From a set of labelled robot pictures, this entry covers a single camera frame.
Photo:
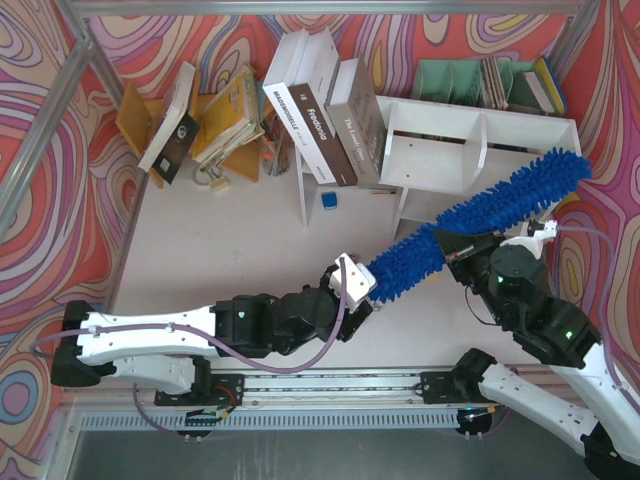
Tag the small white side shelf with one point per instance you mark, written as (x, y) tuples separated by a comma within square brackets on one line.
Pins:
[(309, 189)]

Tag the white Mademoiselle book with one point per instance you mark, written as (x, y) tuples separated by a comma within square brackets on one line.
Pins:
[(278, 87)]

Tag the blue pencil sharpener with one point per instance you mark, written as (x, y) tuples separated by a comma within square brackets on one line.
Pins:
[(329, 200)]

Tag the blue yellow book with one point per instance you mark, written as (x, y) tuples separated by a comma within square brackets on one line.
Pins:
[(542, 66)]

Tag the blue microfiber duster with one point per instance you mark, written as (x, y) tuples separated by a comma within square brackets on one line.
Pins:
[(529, 191)]

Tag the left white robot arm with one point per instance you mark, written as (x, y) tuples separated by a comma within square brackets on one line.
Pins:
[(172, 351)]

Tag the stack of yellow books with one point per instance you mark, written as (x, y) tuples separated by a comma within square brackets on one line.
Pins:
[(230, 120)]

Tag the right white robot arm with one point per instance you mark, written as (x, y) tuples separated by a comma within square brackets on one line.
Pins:
[(575, 351)]

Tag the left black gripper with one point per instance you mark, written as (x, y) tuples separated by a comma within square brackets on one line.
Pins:
[(351, 320)]

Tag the white wooden bookshelf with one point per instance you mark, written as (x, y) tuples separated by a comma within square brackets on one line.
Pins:
[(437, 155)]

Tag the black and white book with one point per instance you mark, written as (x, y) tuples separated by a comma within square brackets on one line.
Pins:
[(173, 129)]

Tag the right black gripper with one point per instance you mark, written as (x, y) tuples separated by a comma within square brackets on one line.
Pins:
[(463, 253)]

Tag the clear cup of pencils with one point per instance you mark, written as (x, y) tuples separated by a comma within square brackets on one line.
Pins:
[(274, 147)]

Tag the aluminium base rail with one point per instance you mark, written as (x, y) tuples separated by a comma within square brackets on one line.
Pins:
[(326, 399)]

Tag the grey Lonely Ones book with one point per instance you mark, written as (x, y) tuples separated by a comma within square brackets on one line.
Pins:
[(358, 121)]

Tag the brown Fredonia book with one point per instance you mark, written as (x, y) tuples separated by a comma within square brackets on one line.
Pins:
[(312, 89)]

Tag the green desk organizer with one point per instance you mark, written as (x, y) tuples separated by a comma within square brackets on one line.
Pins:
[(499, 84)]

